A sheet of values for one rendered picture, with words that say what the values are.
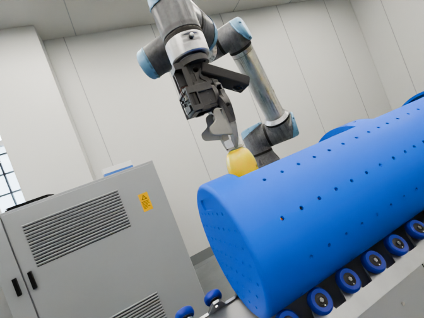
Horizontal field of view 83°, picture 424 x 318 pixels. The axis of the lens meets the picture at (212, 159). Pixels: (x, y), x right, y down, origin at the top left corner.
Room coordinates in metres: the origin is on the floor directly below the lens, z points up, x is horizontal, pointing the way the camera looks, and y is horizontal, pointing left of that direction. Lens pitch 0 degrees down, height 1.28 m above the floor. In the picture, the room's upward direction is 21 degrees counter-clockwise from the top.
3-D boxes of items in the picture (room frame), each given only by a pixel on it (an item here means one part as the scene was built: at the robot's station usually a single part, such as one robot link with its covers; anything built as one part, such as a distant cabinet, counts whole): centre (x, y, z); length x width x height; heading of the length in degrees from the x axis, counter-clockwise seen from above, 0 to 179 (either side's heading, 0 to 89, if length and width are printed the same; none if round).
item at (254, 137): (1.53, -0.31, 1.29); 0.17 x 0.15 x 0.18; 66
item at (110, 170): (2.09, 0.80, 1.48); 0.24 x 0.12 x 0.08; 118
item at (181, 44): (0.53, -0.04, 1.52); 0.10 x 0.09 x 0.05; 19
